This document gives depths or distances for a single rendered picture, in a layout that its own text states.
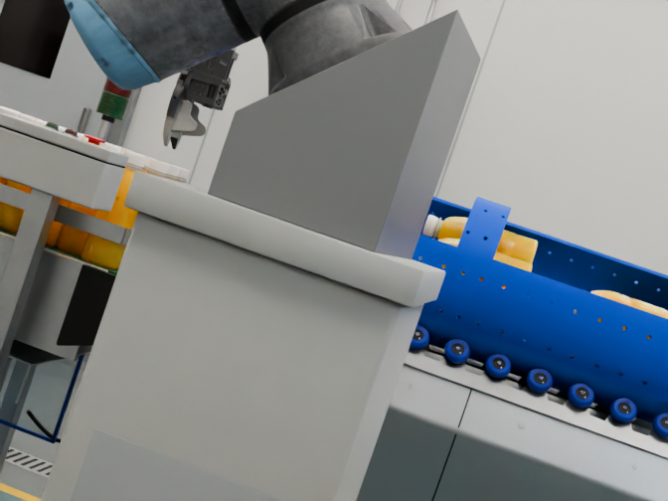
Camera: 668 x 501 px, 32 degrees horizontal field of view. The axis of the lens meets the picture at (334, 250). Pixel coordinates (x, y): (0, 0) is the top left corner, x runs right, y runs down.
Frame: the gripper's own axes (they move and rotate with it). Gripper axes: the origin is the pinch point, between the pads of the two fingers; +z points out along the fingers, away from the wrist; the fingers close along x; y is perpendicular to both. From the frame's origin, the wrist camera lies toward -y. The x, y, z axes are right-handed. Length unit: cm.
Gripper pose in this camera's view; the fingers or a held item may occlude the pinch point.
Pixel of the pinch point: (168, 139)
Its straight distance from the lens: 223.2
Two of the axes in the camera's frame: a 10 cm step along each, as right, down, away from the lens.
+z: -3.2, 9.5, 0.3
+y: 9.4, 3.2, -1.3
